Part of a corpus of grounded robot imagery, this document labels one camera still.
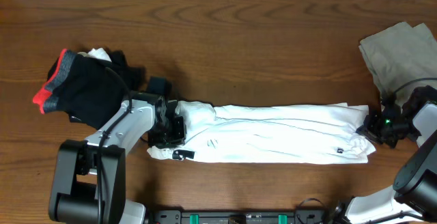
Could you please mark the white t-shirt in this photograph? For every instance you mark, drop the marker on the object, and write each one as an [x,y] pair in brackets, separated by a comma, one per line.
[315,134]

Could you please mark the white folded garment underneath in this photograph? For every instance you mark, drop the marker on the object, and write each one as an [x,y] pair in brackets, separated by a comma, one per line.
[98,53]

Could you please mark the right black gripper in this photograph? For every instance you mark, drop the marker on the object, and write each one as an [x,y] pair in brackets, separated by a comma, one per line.
[370,129]

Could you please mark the grey garment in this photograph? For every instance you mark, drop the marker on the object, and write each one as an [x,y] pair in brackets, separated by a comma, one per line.
[400,59]

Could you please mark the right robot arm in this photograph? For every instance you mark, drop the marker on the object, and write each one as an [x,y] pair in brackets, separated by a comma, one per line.
[412,196]

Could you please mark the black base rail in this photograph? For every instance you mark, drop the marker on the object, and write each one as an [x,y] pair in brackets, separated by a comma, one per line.
[302,214]

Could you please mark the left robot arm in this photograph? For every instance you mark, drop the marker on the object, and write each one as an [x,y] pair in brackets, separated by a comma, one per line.
[89,185]

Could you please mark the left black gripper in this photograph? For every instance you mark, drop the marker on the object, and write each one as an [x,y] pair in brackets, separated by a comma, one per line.
[179,137]

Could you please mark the black red folded garment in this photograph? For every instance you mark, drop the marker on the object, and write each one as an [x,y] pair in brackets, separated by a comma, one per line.
[89,89]

